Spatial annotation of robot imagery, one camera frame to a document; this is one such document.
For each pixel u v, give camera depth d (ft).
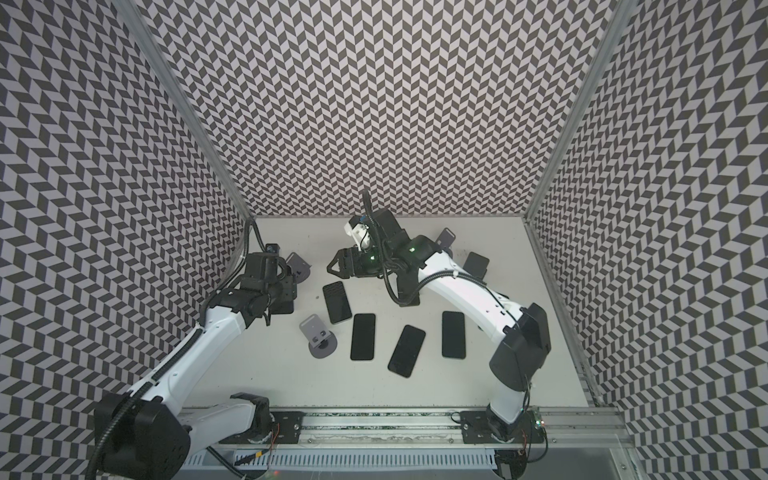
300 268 3.34
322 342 2.65
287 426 2.38
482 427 2.39
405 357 2.73
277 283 2.38
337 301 3.19
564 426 2.46
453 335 2.91
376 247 1.87
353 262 2.07
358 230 2.22
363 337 2.86
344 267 2.07
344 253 2.09
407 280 3.18
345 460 2.27
